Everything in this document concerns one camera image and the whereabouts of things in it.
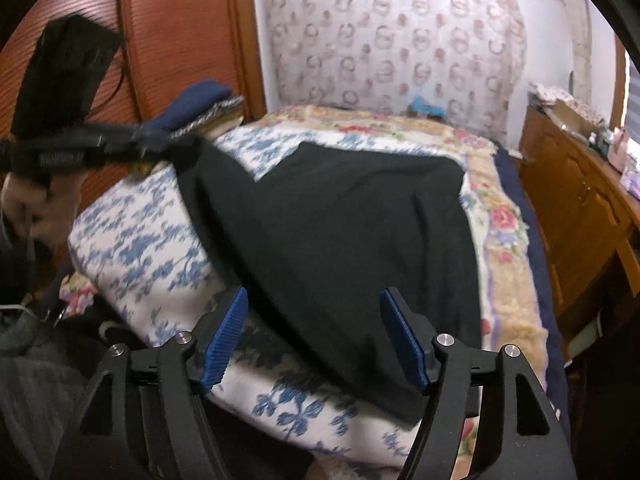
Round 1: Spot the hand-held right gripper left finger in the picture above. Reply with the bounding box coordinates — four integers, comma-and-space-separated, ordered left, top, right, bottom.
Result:
50, 287, 251, 480

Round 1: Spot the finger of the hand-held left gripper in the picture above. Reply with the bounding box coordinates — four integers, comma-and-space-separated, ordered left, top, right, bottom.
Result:
125, 140, 207, 175
127, 121, 202, 145

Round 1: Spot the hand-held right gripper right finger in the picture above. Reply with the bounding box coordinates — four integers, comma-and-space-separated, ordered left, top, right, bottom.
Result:
379, 287, 576, 480

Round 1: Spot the black t-shirt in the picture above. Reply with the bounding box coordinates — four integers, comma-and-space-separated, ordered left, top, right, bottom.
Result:
177, 137, 483, 423

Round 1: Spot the person's left hand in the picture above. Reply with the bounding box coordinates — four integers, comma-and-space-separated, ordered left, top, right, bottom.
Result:
0, 172, 85, 247

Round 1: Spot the navy folded cloth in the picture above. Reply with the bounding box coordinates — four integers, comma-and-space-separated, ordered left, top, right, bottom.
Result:
140, 79, 234, 134

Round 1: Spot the dotted dark folded cloth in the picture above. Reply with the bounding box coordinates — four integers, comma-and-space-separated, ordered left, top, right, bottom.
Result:
170, 96, 246, 139

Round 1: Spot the beige folded cloth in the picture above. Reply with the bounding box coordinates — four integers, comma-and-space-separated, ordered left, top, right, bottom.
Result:
205, 109, 247, 139

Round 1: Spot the white blue floral quilt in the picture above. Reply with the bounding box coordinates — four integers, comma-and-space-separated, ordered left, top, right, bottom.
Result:
67, 125, 476, 467

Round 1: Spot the wooden slatted wardrobe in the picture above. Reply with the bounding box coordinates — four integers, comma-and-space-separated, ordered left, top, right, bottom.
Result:
0, 0, 267, 281

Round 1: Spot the yellow rose floral blanket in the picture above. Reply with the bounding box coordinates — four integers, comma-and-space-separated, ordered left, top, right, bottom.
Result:
60, 105, 551, 480

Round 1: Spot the navy bed sheet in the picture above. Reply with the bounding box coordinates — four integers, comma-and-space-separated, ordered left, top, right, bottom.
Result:
492, 152, 572, 436

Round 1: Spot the person's grey clothing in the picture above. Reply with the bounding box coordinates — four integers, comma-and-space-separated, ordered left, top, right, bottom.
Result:
0, 240, 151, 480

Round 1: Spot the wooden dresser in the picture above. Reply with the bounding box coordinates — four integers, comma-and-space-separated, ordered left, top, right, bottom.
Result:
517, 107, 640, 361

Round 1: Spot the small blue object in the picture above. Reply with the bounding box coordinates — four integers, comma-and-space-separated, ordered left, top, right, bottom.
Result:
407, 95, 447, 122

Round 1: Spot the open cardboard box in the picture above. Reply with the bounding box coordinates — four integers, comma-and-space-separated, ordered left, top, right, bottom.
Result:
542, 97, 609, 137

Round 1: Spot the pink box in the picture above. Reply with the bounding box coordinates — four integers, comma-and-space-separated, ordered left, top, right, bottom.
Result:
607, 127, 637, 169

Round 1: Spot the beige curtain strip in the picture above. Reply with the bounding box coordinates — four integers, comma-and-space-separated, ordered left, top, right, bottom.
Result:
564, 0, 594, 102

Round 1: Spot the ring patterned curtain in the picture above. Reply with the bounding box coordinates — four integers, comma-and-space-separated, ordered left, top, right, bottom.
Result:
251, 0, 529, 137

